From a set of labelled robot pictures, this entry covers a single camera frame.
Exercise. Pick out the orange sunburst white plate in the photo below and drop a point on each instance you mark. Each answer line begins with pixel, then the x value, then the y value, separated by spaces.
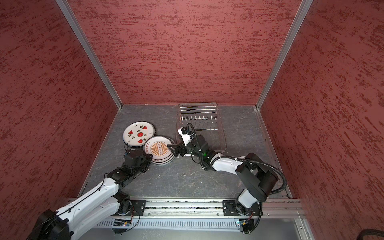
pixel 163 160

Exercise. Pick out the right aluminium corner post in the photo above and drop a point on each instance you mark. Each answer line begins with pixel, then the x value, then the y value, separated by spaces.
pixel 290 37

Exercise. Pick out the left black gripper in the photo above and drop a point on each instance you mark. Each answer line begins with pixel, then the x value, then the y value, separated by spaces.
pixel 148 158

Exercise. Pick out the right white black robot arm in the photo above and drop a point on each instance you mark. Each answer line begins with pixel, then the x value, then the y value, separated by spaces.
pixel 258 178

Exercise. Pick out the aluminium corner post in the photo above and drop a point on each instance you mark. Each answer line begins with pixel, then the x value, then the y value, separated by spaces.
pixel 290 37
pixel 81 36

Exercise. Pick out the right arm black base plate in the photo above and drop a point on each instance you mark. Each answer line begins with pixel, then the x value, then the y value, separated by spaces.
pixel 235 208

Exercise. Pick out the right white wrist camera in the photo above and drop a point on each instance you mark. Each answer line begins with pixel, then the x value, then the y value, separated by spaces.
pixel 186 135

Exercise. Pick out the steel wire dish rack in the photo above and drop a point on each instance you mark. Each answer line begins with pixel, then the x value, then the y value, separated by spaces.
pixel 206 119

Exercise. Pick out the left small circuit board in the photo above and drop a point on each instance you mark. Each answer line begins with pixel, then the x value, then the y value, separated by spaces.
pixel 122 223

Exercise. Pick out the white perforated cable tray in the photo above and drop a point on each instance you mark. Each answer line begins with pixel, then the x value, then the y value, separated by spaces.
pixel 220 224

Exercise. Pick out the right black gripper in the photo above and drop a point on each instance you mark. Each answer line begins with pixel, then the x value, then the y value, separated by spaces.
pixel 177 148

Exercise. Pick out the watermelon plate blue rim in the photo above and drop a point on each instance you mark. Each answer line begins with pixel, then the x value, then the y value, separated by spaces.
pixel 140 127

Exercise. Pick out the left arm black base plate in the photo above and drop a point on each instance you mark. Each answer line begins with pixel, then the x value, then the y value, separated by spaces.
pixel 130 207

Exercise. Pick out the small circuit board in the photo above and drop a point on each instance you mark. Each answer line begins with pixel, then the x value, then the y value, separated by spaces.
pixel 122 223
pixel 246 226

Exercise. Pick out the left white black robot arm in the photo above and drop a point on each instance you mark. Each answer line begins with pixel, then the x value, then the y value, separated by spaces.
pixel 106 199

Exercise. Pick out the right small circuit board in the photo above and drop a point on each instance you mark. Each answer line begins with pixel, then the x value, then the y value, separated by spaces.
pixel 246 226

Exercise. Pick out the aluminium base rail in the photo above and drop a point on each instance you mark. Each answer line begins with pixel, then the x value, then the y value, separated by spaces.
pixel 213 208

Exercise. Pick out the left aluminium corner post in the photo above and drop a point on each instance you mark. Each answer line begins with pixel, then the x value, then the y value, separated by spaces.
pixel 81 36

